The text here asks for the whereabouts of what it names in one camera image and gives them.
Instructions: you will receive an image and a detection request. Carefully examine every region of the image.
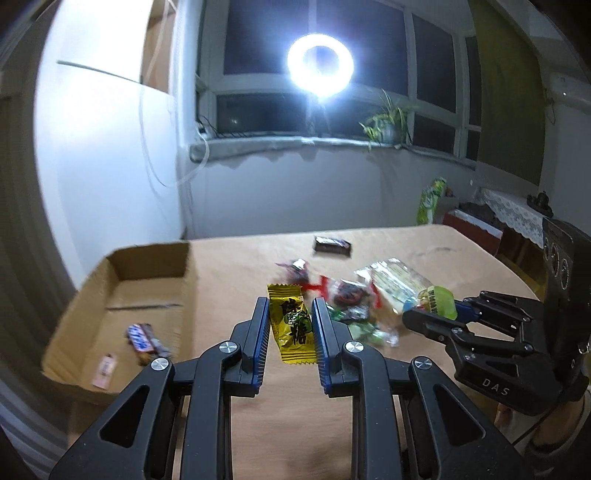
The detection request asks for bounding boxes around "blue snickers bar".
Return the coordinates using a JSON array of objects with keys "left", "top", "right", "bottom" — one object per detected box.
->
[{"left": 125, "top": 323, "right": 171, "bottom": 366}]

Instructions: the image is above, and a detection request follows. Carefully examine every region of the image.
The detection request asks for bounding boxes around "dark brown chocolate bar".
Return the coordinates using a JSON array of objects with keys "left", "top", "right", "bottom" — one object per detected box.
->
[{"left": 312, "top": 236, "right": 352, "bottom": 257}]

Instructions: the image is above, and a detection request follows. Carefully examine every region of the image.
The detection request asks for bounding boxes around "green snack bag on shelf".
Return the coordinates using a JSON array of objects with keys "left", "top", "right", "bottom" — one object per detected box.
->
[{"left": 416, "top": 177, "right": 447, "bottom": 225}]

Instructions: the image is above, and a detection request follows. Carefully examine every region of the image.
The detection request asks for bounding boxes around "red ribbon dark candy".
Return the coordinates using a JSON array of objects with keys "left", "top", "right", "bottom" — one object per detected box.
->
[{"left": 277, "top": 258, "right": 322, "bottom": 292}]

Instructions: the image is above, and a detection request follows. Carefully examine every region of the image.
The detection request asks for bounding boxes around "yellow candy packet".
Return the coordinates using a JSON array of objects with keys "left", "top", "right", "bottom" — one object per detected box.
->
[{"left": 267, "top": 284, "right": 317, "bottom": 365}]

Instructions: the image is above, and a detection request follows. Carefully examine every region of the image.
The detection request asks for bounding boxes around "ring light tripod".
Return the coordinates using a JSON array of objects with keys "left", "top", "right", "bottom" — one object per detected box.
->
[{"left": 304, "top": 95, "right": 332, "bottom": 138}]

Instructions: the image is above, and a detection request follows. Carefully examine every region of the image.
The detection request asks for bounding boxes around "light green candy packet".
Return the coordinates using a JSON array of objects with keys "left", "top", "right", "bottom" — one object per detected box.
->
[{"left": 349, "top": 322, "right": 399, "bottom": 348}]

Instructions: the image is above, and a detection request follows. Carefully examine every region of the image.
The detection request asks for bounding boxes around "beige knit sleeve forearm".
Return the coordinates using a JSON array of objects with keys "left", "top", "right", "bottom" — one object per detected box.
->
[{"left": 524, "top": 417, "right": 590, "bottom": 480}]

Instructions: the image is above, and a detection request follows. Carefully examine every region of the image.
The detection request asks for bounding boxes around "clear sliced bread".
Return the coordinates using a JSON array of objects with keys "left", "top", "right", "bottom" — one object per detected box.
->
[{"left": 355, "top": 258, "right": 433, "bottom": 327}]

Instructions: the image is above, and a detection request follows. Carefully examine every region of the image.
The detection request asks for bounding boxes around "person's right hand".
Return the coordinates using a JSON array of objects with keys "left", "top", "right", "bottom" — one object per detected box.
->
[{"left": 495, "top": 390, "right": 590, "bottom": 454}]

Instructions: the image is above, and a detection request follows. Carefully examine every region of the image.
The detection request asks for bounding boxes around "white lace cloth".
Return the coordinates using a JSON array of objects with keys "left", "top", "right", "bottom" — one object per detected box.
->
[{"left": 475, "top": 187, "right": 544, "bottom": 249}]

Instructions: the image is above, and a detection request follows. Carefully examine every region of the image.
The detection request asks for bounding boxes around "red-edged clear dark pastry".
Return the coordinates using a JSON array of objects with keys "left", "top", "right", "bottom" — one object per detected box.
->
[{"left": 320, "top": 276, "right": 382, "bottom": 309}]

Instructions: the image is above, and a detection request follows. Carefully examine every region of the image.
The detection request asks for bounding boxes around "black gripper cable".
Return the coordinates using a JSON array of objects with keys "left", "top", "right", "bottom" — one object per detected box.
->
[{"left": 512, "top": 396, "right": 569, "bottom": 451}]

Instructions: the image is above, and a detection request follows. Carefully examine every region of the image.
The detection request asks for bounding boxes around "black object on lace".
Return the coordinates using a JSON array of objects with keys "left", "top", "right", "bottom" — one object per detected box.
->
[{"left": 527, "top": 191, "right": 554, "bottom": 218}]

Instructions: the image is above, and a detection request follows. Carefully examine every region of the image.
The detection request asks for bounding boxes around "dark green snack packet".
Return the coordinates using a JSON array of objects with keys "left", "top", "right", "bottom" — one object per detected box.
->
[{"left": 327, "top": 304, "right": 345, "bottom": 322}]

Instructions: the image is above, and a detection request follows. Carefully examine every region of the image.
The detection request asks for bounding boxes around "bright ring light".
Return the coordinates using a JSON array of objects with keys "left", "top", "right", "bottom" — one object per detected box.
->
[{"left": 287, "top": 33, "right": 355, "bottom": 100}]

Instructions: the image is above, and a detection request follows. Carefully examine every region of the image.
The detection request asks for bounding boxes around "grey window sill cover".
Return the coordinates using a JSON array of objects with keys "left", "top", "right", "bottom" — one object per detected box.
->
[{"left": 185, "top": 136, "right": 477, "bottom": 169}]

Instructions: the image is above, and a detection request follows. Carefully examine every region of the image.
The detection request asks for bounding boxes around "pink thin snack stick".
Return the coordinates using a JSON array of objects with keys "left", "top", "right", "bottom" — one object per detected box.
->
[{"left": 91, "top": 354, "right": 117, "bottom": 390}]

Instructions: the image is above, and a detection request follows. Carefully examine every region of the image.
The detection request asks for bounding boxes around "white cable on wall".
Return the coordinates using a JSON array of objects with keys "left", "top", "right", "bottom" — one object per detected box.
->
[{"left": 138, "top": 87, "right": 212, "bottom": 189}]

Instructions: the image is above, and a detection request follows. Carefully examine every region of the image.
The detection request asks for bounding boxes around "potted spider plant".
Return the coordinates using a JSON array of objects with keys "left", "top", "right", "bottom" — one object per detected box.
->
[{"left": 359, "top": 90, "right": 413, "bottom": 149}]

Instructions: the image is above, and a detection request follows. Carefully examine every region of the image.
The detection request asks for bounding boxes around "brown cardboard box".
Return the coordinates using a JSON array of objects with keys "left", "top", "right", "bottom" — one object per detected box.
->
[{"left": 41, "top": 242, "right": 197, "bottom": 405}]

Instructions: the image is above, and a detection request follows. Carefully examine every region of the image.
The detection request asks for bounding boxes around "round green white snack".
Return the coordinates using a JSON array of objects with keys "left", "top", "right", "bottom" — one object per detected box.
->
[{"left": 403, "top": 285, "right": 458, "bottom": 320}]

